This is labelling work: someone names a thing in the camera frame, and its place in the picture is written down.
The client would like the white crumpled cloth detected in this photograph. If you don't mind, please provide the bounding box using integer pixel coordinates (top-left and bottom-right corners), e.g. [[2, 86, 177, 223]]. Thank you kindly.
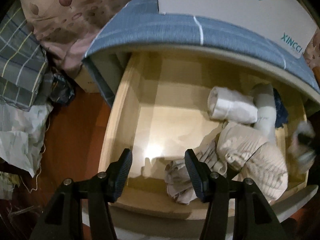
[[1, 103, 53, 177]]

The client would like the grey plaid cloth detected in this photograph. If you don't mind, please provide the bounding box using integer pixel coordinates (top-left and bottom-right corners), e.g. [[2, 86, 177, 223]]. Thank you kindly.
[[1, 0, 48, 111]]

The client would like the black plastic bag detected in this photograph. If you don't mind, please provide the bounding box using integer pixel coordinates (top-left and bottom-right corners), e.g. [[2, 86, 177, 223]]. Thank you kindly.
[[48, 68, 77, 107]]

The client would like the beige textured rolled garment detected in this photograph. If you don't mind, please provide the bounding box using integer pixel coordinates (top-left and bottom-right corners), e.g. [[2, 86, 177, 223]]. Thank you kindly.
[[216, 121, 289, 202]]

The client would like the navy floral underwear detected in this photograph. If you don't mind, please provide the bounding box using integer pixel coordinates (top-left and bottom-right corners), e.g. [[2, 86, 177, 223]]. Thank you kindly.
[[273, 88, 289, 128]]

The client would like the light wooden drawer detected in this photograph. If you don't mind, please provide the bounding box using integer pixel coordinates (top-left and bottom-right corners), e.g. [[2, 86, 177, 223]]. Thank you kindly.
[[99, 52, 306, 220]]

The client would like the floral beige bedding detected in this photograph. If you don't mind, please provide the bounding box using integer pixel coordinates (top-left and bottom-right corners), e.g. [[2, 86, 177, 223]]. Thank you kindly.
[[20, 0, 131, 77]]

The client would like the long white rolled garment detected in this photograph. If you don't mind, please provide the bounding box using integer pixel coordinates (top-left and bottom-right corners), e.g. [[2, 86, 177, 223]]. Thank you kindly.
[[251, 83, 277, 144]]

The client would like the white box with teal logo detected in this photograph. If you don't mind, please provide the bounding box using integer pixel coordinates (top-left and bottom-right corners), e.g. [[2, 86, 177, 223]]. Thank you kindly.
[[158, 0, 317, 58]]

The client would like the small white rolled garment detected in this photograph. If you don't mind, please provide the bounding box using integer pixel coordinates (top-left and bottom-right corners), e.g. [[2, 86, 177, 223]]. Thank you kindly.
[[207, 86, 258, 125]]

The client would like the grey patterned underwear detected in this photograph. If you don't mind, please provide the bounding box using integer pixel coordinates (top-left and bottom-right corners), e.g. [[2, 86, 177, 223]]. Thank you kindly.
[[164, 140, 227, 205]]

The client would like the blue bed mattress sheet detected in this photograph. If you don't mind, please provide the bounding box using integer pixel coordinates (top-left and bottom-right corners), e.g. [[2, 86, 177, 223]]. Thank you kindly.
[[82, 0, 319, 105]]

